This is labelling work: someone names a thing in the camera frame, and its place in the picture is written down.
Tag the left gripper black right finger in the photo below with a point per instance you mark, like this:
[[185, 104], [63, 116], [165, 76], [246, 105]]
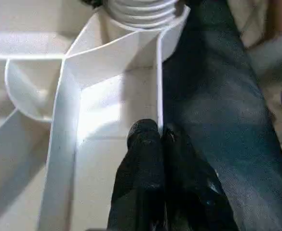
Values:
[[189, 192]]

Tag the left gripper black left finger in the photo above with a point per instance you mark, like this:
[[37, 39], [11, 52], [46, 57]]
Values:
[[140, 183]]

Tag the white plastic table top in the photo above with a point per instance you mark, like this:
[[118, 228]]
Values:
[[102, 96]]

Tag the white plastic table leg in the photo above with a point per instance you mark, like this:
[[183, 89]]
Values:
[[140, 12]]

